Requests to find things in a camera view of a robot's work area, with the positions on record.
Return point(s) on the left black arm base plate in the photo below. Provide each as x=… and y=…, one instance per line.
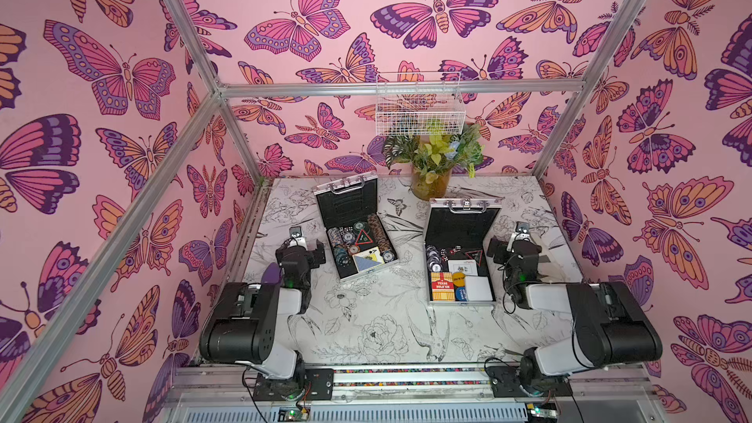
x=294, y=385

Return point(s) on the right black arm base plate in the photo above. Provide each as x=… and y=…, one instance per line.
x=509, y=382

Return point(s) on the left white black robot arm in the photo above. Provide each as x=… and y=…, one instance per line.
x=241, y=327

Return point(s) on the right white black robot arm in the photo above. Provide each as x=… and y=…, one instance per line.
x=609, y=326

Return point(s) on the white card box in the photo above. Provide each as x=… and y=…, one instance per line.
x=479, y=289

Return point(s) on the yellow blue card deck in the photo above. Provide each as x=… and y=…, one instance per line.
x=368, y=259

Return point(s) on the aluminium front rail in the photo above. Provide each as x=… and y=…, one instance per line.
x=464, y=381

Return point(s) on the white wire basket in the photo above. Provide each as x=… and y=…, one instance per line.
x=419, y=108

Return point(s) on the orange playing card box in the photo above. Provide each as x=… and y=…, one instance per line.
x=442, y=287

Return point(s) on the black orange chip stack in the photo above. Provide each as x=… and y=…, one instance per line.
x=381, y=238

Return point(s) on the purple egg-shaped object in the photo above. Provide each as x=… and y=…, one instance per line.
x=272, y=275

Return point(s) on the potted green plant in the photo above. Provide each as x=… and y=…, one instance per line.
x=435, y=157

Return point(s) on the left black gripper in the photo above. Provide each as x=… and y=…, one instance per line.
x=314, y=258

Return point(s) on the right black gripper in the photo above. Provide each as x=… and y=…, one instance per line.
x=496, y=250

